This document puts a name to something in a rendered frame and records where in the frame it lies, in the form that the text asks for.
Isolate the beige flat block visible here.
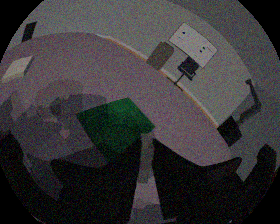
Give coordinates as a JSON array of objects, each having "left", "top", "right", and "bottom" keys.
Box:
[{"left": 2, "top": 56, "right": 34, "bottom": 84}]

